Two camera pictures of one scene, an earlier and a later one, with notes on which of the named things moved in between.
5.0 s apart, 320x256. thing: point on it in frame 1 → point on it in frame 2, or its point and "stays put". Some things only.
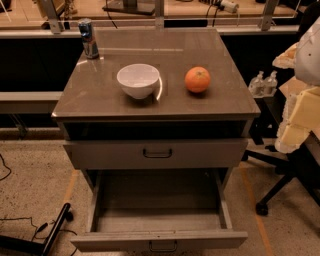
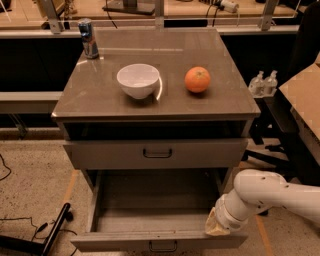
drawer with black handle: [158, 210] stays put
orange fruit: [197, 79] stays put
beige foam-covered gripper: [309, 56] → [222, 213]
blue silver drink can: [90, 45] stays put
